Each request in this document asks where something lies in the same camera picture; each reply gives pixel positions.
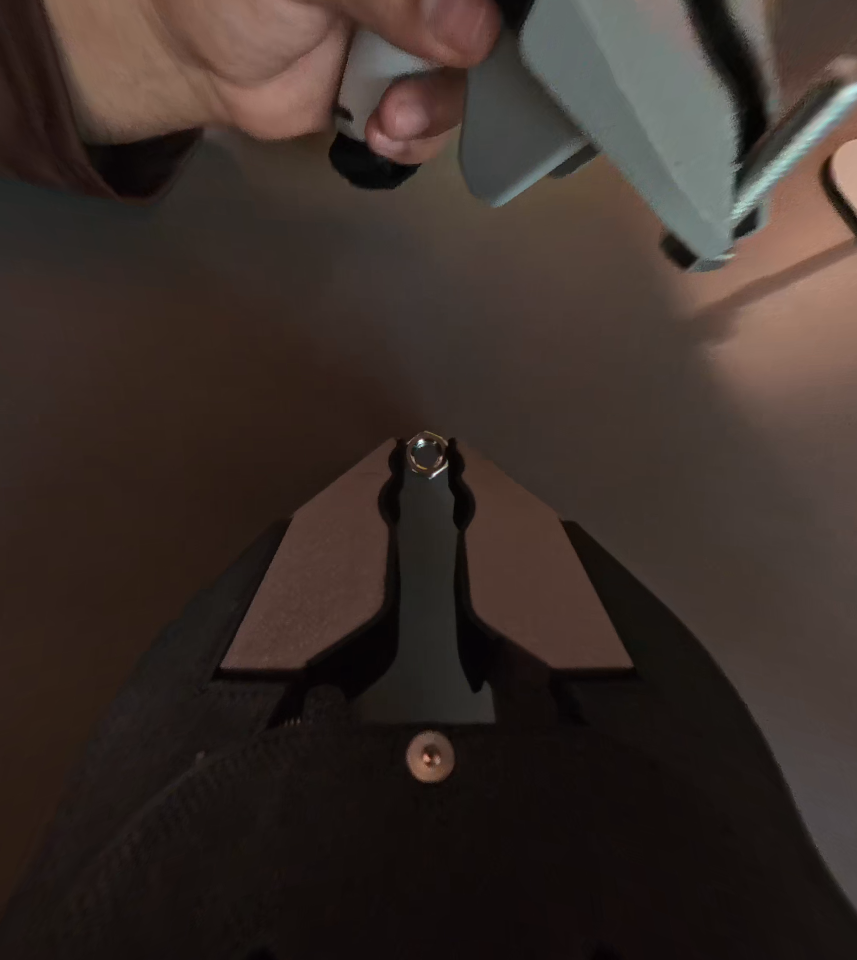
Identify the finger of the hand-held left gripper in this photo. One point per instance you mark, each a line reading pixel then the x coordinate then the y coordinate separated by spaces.
pixel 623 90
pixel 751 60

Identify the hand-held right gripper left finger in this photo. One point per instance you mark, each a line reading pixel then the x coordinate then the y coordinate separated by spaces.
pixel 308 592

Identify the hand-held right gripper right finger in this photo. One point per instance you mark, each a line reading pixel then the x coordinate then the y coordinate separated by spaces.
pixel 541 592

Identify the silver threaded bolt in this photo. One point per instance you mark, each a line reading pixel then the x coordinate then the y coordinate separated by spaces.
pixel 796 142

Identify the silver hex nut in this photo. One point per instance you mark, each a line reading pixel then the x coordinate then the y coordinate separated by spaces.
pixel 440 463

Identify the person's left forearm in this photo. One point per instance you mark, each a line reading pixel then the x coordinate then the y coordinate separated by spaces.
pixel 1 75

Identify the person's left hand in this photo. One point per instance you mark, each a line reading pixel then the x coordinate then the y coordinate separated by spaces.
pixel 248 52

